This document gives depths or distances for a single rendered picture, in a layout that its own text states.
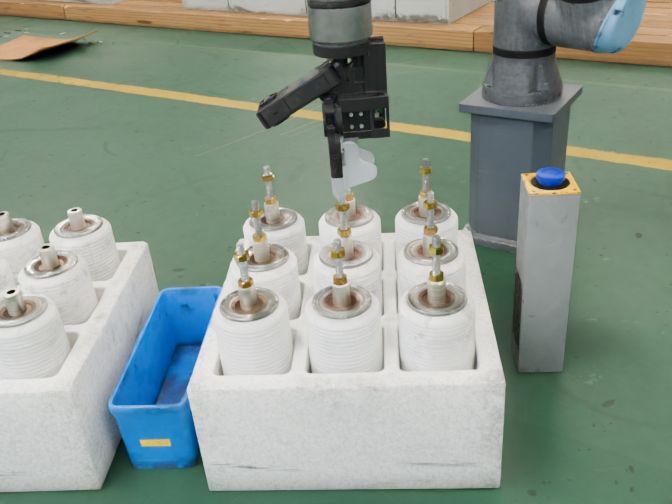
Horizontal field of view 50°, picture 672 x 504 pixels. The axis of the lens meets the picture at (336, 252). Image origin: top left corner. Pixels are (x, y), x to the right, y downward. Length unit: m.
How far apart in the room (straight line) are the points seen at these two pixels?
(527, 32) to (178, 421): 0.89
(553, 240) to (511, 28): 0.47
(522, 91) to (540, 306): 0.45
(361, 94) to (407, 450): 0.45
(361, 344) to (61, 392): 0.38
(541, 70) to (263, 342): 0.78
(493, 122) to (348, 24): 0.63
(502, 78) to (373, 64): 0.56
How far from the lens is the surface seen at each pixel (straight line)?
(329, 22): 0.86
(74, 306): 1.11
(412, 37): 3.08
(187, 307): 1.26
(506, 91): 1.41
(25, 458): 1.09
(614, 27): 1.30
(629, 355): 1.27
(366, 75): 0.90
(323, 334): 0.89
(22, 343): 1.01
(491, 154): 1.46
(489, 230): 1.53
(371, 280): 1.00
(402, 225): 1.09
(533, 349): 1.18
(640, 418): 1.16
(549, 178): 1.05
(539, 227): 1.06
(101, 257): 1.20
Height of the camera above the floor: 0.75
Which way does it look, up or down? 30 degrees down
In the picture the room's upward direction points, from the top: 5 degrees counter-clockwise
